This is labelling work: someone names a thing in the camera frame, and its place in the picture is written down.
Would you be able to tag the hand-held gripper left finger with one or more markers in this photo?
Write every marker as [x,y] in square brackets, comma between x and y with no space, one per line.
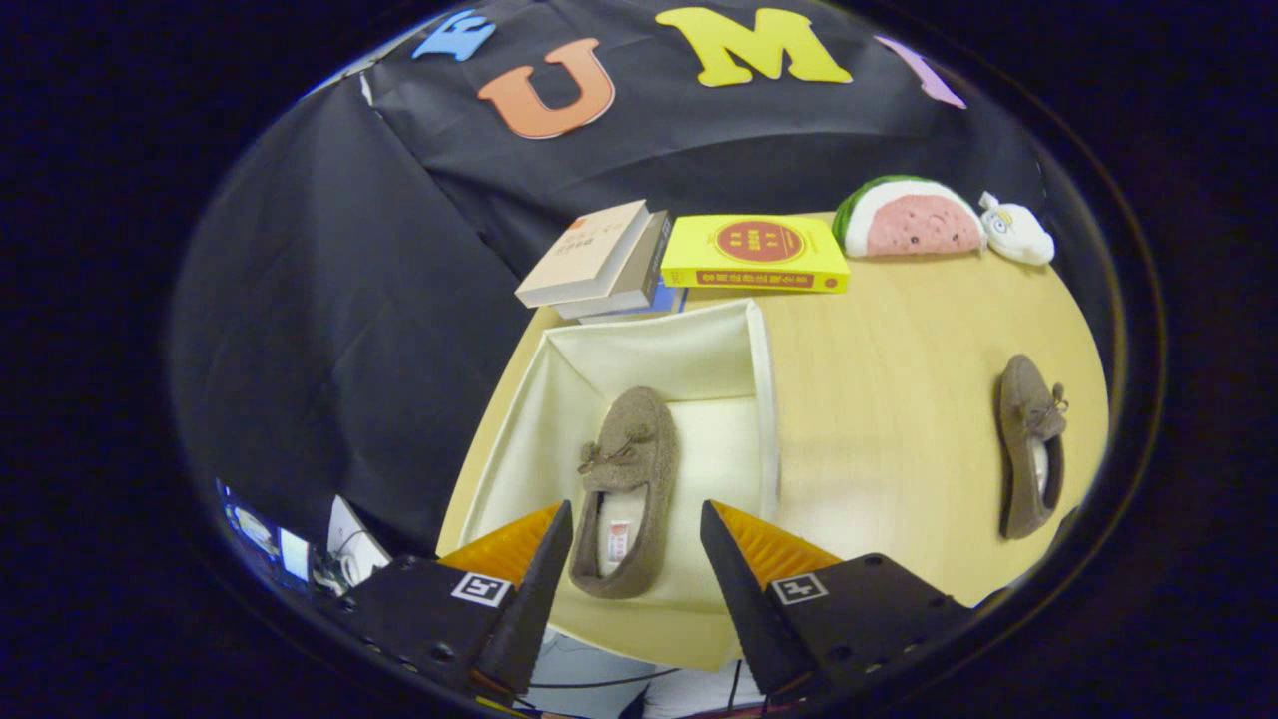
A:
[534,599]

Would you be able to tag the lit tablet screen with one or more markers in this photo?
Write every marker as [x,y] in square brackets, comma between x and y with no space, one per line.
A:
[265,534]

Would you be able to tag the brown fuzzy shoe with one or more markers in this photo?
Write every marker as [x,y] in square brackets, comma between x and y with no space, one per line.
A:
[1023,399]
[629,449]

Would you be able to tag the grey book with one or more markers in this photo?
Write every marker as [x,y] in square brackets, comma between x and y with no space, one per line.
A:
[639,285]

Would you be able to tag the watermelon slice plush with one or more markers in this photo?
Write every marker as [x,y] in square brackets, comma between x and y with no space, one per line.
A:
[914,220]

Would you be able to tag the white plush toy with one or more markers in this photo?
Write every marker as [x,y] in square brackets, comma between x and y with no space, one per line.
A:
[1018,238]

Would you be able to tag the white paper sheet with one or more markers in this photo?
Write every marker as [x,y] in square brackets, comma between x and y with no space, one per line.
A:
[351,534]

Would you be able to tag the beige book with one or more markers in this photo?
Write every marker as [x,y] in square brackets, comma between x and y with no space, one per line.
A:
[584,250]

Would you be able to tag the blue book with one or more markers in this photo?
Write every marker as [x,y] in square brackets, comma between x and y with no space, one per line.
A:
[659,303]

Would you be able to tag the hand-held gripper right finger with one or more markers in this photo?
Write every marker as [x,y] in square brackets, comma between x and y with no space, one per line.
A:
[744,599]

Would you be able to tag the yellow book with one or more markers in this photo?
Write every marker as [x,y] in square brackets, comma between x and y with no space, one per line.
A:
[754,250]

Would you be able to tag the cream fabric storage box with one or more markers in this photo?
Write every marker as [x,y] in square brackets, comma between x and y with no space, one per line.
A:
[714,439]

